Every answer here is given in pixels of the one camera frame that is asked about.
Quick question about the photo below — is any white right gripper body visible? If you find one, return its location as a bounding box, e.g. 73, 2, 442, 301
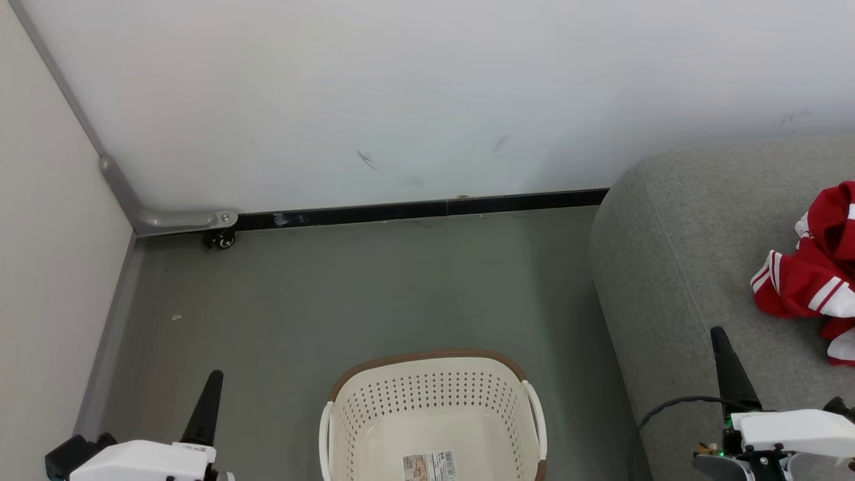
693, 409, 855, 481

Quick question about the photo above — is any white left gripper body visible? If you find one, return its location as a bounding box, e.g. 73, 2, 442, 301
69, 440, 234, 481

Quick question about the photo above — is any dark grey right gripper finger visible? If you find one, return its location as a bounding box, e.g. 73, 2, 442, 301
709, 326, 762, 418

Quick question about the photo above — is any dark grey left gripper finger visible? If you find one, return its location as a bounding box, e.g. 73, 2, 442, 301
180, 369, 224, 447

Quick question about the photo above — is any red and white garment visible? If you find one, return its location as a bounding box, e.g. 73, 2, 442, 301
749, 180, 855, 367

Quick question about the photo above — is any grey fabric sofa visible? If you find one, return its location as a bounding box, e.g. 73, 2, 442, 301
588, 137, 855, 481

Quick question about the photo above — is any cream perforated laundry basket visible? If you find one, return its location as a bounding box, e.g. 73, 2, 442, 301
319, 349, 548, 481

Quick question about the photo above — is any printed paper label sticker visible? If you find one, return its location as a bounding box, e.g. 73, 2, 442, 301
402, 450, 458, 481

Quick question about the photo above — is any black baseboard strip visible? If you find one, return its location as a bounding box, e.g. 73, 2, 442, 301
237, 188, 610, 232

